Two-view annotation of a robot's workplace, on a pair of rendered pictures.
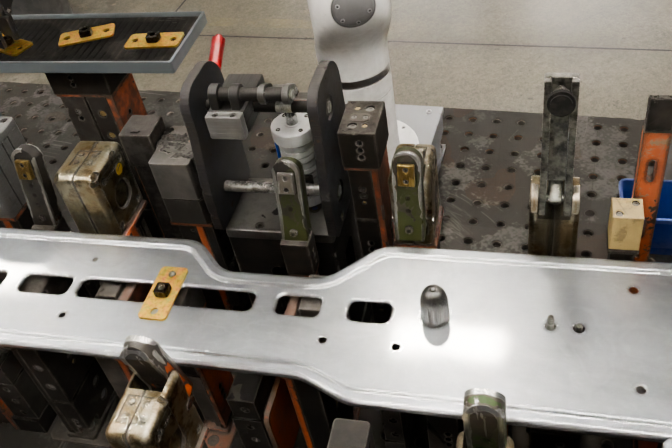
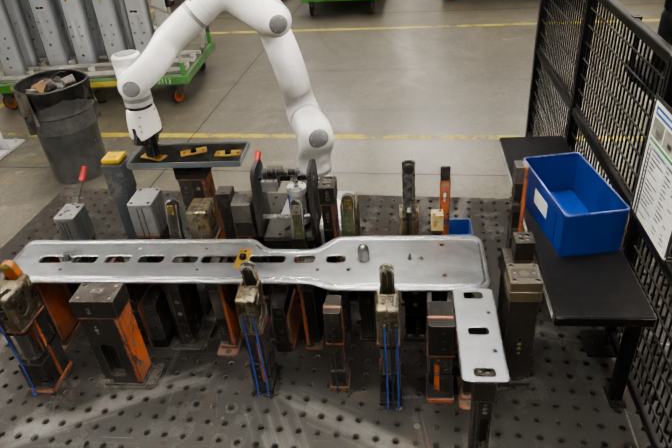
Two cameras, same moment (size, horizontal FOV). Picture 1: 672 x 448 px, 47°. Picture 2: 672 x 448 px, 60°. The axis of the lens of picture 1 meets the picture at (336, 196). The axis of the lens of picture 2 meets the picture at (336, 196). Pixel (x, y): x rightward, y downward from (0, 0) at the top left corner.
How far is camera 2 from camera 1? 0.76 m
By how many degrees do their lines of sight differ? 13
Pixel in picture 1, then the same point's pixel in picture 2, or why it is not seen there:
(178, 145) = (243, 198)
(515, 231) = not seen: hidden behind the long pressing
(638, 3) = (455, 150)
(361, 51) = (320, 159)
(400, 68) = not seen: hidden behind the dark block
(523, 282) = (398, 245)
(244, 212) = (271, 230)
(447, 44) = (347, 173)
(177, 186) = (242, 216)
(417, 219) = (352, 224)
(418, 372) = (358, 276)
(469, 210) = not seen: hidden behind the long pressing
